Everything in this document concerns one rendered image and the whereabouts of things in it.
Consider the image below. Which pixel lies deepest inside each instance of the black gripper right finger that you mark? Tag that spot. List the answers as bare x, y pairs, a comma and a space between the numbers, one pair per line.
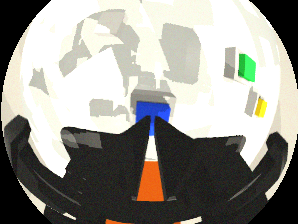
178, 154

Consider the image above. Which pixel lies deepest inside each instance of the yellow button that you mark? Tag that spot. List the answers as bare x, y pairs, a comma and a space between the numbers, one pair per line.
255, 105

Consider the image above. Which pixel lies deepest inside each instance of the green button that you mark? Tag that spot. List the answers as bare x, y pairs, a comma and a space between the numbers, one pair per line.
239, 67

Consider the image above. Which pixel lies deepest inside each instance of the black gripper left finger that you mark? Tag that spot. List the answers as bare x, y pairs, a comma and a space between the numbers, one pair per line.
125, 151

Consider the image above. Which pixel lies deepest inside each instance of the blue button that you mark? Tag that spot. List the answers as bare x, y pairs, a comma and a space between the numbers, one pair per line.
151, 103

